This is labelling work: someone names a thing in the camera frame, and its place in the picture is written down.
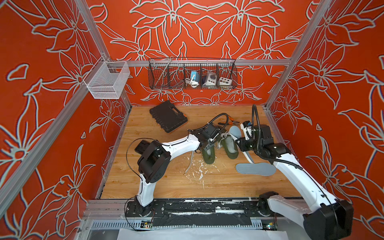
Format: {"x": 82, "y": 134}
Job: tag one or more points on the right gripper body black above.
{"x": 250, "y": 145}

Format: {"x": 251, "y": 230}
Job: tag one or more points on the green canvas shoe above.
{"x": 227, "y": 142}
{"x": 208, "y": 158}

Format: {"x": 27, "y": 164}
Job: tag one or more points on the light blue insole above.
{"x": 236, "y": 134}

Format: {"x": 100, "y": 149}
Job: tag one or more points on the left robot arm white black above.
{"x": 156, "y": 156}

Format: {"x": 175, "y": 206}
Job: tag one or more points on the grey insole near right arm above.
{"x": 260, "y": 169}

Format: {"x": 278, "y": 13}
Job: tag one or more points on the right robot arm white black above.
{"x": 325, "y": 217}

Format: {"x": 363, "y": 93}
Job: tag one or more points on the black tool case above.
{"x": 168, "y": 116}

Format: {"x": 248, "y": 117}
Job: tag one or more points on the white device in basket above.
{"x": 211, "y": 80}

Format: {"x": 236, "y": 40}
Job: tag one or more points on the white dotted box in basket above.
{"x": 225, "y": 82}

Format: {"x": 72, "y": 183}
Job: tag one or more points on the blue box in basket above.
{"x": 195, "y": 78}

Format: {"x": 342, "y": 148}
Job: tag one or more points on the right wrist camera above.
{"x": 248, "y": 130}

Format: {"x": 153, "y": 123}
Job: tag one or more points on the orange handled pliers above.
{"x": 229, "y": 123}

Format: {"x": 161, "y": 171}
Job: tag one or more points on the black wire wall basket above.
{"x": 175, "y": 73}

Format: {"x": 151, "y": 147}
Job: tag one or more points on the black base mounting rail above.
{"x": 199, "y": 213}

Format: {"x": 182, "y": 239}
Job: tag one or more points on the clear plastic wall bin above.
{"x": 104, "y": 84}

